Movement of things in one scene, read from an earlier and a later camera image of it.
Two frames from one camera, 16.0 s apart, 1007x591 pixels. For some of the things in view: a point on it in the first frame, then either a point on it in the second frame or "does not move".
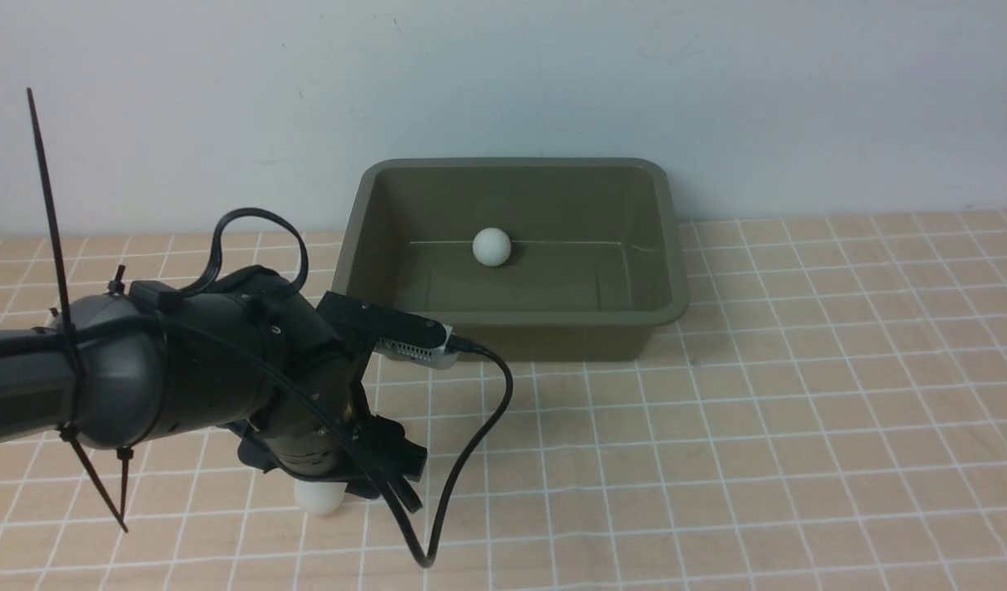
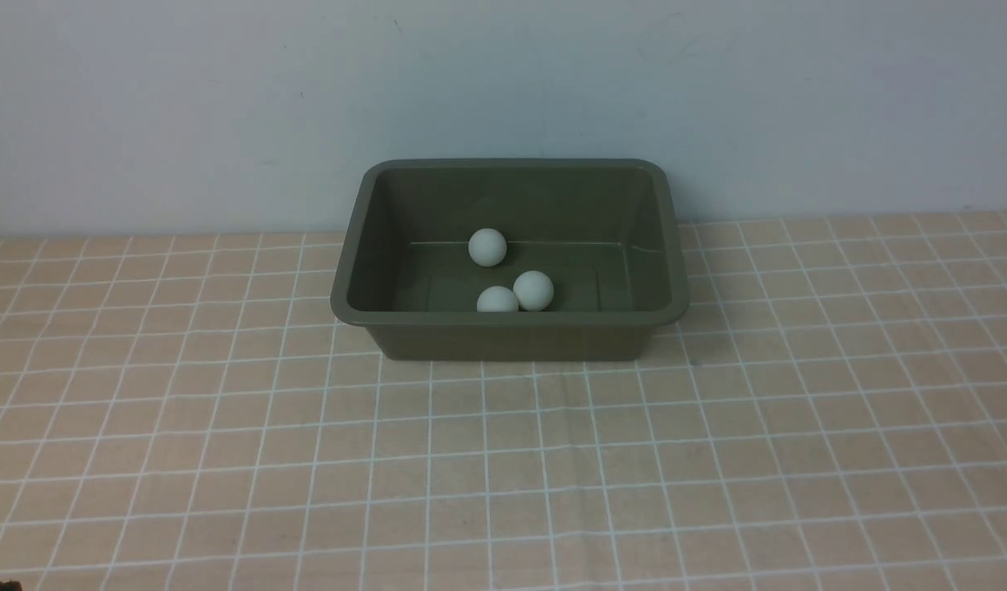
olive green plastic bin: (537, 258) does not move
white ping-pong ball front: (492, 246) does not move
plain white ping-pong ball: (321, 498) -> (496, 299)
